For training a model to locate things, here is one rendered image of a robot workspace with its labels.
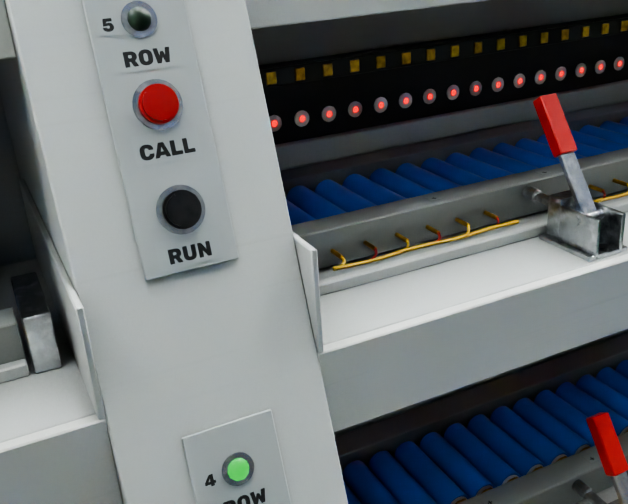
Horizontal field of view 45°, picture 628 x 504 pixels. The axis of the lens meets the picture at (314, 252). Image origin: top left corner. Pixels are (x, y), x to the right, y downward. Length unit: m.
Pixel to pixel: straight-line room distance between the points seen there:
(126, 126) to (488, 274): 0.20
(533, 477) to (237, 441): 0.24
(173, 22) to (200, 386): 0.15
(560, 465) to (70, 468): 0.32
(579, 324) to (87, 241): 0.26
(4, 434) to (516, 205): 0.31
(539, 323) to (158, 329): 0.20
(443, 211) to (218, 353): 0.18
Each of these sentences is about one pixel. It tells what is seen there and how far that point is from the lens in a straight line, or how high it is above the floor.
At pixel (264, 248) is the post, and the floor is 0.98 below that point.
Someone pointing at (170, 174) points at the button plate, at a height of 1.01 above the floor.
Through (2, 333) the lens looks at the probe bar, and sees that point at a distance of 0.36.
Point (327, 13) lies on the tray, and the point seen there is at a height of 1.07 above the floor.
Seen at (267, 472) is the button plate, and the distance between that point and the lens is 0.34.
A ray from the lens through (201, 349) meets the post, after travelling 0.32.
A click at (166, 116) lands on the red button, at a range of 0.31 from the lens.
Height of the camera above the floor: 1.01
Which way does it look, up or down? 6 degrees down
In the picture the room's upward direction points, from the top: 11 degrees counter-clockwise
